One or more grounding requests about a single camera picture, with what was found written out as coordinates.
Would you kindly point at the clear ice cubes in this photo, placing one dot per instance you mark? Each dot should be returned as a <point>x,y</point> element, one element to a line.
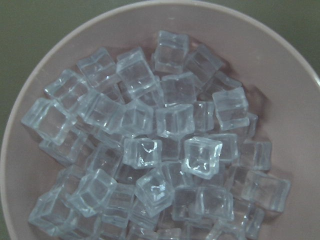
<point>153,148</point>

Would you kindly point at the pink bowl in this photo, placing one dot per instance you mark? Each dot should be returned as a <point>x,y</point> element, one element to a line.
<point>283,89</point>

